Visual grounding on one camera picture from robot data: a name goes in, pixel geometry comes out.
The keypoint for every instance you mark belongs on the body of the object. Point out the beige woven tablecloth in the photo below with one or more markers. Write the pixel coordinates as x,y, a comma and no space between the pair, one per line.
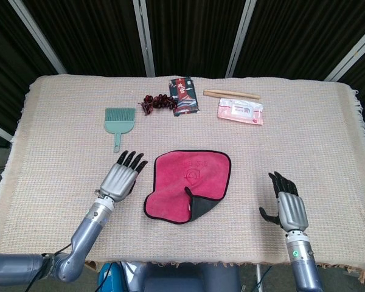
79,182

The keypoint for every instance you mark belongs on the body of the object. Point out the teal hand brush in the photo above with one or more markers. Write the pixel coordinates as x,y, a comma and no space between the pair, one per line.
120,123

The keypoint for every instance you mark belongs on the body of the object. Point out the blue cover under table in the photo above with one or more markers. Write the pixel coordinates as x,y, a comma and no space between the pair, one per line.
109,280

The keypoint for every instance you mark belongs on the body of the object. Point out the pink cloth with black edge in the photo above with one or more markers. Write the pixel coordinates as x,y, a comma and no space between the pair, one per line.
185,179

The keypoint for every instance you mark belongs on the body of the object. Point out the dark printed packet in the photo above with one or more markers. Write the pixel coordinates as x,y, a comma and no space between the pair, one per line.
184,97

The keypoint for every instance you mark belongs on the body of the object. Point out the metal table leg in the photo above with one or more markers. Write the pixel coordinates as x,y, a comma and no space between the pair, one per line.
258,280

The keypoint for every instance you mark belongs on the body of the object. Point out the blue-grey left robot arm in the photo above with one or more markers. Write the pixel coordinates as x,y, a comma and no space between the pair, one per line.
85,234

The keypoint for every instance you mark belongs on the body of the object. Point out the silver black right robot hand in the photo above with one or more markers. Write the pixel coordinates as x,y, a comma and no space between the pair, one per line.
292,213

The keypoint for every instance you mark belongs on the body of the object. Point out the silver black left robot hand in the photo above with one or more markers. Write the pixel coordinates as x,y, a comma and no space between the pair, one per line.
118,182

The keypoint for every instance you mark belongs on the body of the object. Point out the pink wet wipes pack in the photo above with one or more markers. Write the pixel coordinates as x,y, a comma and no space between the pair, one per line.
240,111

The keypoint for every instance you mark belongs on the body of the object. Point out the grey-blue robot torso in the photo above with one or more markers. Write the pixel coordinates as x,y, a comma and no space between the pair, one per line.
185,280

